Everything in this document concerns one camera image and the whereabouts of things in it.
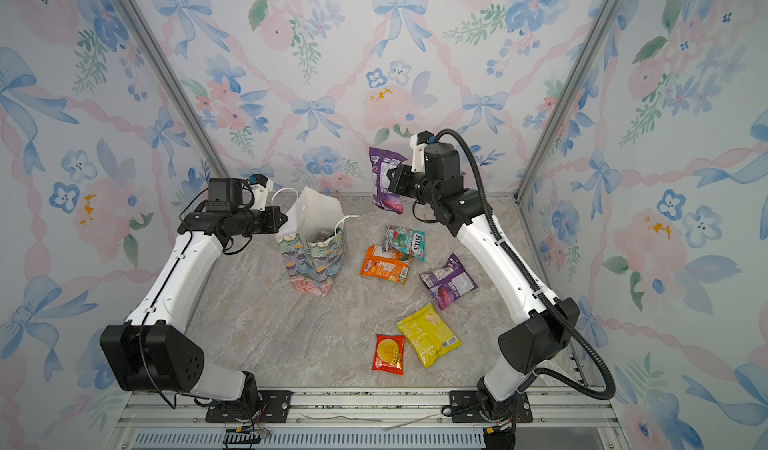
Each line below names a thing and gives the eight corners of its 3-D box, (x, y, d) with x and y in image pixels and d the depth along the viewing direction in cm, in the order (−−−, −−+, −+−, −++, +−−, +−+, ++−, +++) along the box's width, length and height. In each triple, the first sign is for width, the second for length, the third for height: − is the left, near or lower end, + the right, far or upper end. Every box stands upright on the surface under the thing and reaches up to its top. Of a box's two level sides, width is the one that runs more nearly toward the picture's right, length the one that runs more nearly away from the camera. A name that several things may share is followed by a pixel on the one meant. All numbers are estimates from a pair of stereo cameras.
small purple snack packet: (442, 310, 92) (444, 305, 89) (418, 279, 99) (419, 273, 96) (475, 288, 97) (478, 283, 94) (451, 260, 104) (452, 254, 100)
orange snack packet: (359, 274, 100) (359, 269, 97) (369, 248, 107) (368, 242, 104) (406, 285, 98) (406, 280, 95) (412, 257, 104) (413, 252, 102)
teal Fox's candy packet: (381, 257, 104) (381, 250, 101) (386, 232, 111) (386, 224, 108) (424, 262, 103) (425, 256, 100) (426, 236, 110) (427, 229, 107)
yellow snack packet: (426, 369, 82) (427, 366, 79) (397, 325, 89) (397, 321, 87) (459, 346, 86) (461, 342, 83) (429, 305, 93) (430, 301, 91)
